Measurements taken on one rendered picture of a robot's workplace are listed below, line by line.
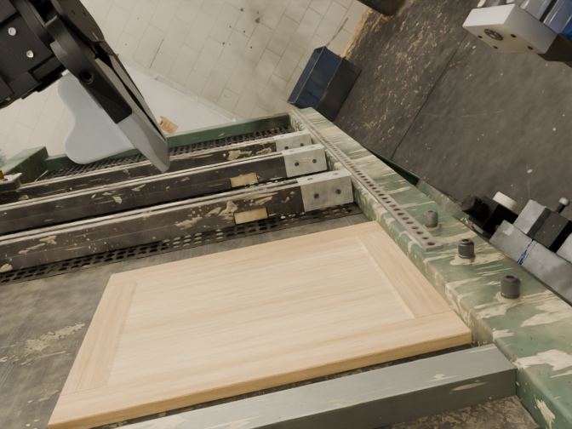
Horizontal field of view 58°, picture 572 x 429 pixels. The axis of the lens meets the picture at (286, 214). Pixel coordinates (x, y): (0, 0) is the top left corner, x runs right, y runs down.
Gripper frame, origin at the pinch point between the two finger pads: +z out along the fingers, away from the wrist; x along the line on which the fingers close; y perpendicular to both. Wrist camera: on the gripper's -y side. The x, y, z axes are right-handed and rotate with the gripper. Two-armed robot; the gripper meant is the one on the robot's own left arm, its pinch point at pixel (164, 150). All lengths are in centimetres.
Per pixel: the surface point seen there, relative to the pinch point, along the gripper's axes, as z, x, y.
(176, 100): 22, -414, 52
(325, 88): 91, -452, -66
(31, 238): 10, -79, 54
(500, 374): 42.2, -6.6, -14.1
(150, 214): 20, -79, 28
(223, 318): 31.6, -34.6, 15.9
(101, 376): 24.5, -25.3, 32.1
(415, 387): 38.0, -7.0, -5.4
